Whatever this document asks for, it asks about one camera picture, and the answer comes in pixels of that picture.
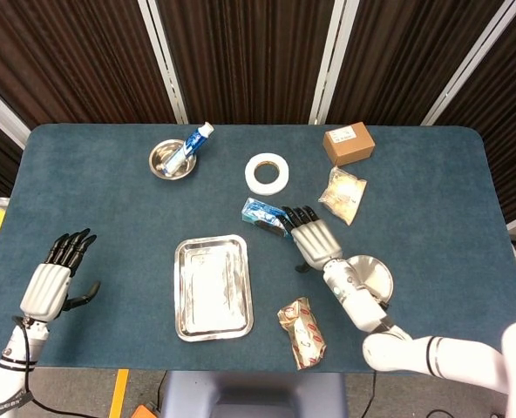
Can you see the blue white toothpaste tube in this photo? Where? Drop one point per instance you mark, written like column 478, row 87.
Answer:
column 190, row 146

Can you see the white tape roll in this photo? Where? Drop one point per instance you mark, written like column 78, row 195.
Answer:
column 253, row 178

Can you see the orange floor object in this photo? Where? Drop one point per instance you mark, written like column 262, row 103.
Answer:
column 144, row 413

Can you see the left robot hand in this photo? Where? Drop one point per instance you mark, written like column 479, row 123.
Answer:
column 44, row 291

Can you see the brown cardboard box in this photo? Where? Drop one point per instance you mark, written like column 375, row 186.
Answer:
column 349, row 146

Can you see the blue table cloth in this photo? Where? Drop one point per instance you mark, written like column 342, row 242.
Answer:
column 110, row 196

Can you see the rectangular steel tray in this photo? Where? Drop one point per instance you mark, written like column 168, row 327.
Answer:
column 212, row 289

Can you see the brown snack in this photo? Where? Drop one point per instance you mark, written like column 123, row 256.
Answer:
column 303, row 335

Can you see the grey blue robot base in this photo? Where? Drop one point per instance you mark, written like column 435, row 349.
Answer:
column 249, row 396

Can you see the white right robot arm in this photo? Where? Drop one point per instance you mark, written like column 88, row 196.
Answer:
column 397, row 352

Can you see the small steel bowl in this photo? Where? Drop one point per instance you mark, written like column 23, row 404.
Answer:
column 160, row 159

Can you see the round steel plate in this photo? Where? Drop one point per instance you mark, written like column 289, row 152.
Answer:
column 371, row 270

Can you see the blue rectangular box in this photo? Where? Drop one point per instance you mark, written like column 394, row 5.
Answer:
column 258, row 211

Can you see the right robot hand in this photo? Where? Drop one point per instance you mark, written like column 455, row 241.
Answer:
column 314, row 241

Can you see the clear snack packet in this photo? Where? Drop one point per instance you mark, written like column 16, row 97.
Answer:
column 343, row 193

